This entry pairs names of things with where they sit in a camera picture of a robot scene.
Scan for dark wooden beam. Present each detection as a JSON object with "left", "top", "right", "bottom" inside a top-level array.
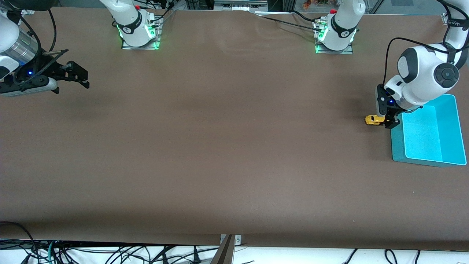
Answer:
[{"left": 211, "top": 235, "right": 235, "bottom": 264}]

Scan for long black table cable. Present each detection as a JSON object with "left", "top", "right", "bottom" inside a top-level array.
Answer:
[{"left": 261, "top": 16, "right": 326, "bottom": 33}]

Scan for short black table cable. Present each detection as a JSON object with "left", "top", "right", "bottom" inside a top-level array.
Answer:
[{"left": 291, "top": 10, "right": 323, "bottom": 25}]

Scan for grey metal frame equipment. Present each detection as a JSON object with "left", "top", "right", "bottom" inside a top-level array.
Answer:
[{"left": 214, "top": 0, "right": 269, "bottom": 11}]

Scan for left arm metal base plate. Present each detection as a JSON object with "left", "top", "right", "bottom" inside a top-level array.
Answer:
[{"left": 315, "top": 22, "right": 354, "bottom": 55}]

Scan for black floor cable loop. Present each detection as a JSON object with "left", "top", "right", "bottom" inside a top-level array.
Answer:
[{"left": 0, "top": 221, "right": 37, "bottom": 259}]

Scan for black floor cable tangle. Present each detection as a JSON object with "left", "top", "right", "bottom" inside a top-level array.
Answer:
[{"left": 55, "top": 244, "right": 220, "bottom": 264}]

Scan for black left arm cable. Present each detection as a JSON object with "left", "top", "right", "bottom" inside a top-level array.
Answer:
[{"left": 383, "top": 37, "right": 451, "bottom": 87}]

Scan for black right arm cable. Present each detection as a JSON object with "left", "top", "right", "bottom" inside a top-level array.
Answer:
[{"left": 7, "top": 7, "right": 70, "bottom": 89}]

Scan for turquoise plastic bin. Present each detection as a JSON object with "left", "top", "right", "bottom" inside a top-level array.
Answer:
[{"left": 390, "top": 94, "right": 467, "bottom": 168}]

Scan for black cables at right base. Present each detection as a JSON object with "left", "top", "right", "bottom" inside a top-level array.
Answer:
[{"left": 141, "top": 0, "right": 176, "bottom": 29}]

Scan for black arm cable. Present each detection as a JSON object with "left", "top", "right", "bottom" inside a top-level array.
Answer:
[
  {"left": 7, "top": 7, "right": 70, "bottom": 89},
  {"left": 383, "top": 37, "right": 451, "bottom": 87}
]

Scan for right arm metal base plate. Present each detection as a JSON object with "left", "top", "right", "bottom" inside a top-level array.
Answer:
[{"left": 122, "top": 16, "right": 162, "bottom": 50}]

